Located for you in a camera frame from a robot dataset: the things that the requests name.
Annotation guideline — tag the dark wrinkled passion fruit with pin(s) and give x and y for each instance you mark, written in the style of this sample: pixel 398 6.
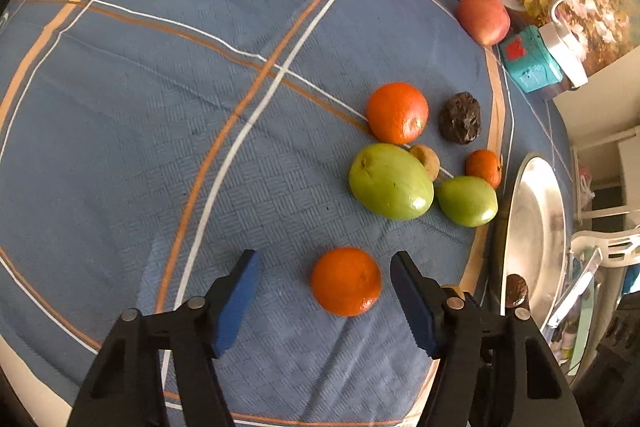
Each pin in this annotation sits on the dark wrinkled passion fruit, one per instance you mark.
pixel 460 117

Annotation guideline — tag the large green mango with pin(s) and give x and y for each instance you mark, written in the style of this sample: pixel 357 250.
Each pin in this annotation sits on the large green mango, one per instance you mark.
pixel 391 182

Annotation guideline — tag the small brown fruit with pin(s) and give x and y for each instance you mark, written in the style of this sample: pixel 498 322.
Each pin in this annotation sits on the small brown fruit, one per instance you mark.
pixel 516 291

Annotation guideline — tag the red apple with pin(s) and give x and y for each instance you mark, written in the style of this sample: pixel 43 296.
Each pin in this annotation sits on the red apple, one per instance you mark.
pixel 483 18

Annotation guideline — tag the large orange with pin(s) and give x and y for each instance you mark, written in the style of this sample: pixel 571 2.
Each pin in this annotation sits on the large orange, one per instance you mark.
pixel 397 112

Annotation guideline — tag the small tangerine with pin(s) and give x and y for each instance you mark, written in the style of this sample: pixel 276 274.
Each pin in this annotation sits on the small tangerine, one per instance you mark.
pixel 484 167

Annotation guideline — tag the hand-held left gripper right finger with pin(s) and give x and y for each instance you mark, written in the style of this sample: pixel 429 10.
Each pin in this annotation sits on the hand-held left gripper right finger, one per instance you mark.
pixel 412 302

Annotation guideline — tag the blue plaid blanket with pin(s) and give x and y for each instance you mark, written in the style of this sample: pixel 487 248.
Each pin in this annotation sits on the blue plaid blanket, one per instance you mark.
pixel 200 107

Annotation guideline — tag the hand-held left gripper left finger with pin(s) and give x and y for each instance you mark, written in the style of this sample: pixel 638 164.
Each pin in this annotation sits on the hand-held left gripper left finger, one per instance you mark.
pixel 235 302

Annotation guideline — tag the teal toy box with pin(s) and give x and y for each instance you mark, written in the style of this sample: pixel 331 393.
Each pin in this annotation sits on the teal toy box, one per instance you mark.
pixel 529 57

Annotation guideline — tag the small green mango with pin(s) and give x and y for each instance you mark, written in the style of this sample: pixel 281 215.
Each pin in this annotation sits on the small green mango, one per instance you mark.
pixel 467 202

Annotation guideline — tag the white plastic chair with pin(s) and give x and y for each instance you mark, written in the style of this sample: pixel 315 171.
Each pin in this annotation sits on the white plastic chair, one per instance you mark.
pixel 597 252

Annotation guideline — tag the silver metal plate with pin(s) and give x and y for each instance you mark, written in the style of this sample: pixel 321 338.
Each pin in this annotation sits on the silver metal plate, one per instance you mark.
pixel 535 232

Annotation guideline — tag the white desk lamp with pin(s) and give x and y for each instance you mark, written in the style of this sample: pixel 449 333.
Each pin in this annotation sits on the white desk lamp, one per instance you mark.
pixel 575 17

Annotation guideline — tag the small tan fruit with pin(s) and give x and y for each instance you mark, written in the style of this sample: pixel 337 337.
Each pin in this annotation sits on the small tan fruit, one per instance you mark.
pixel 426 161

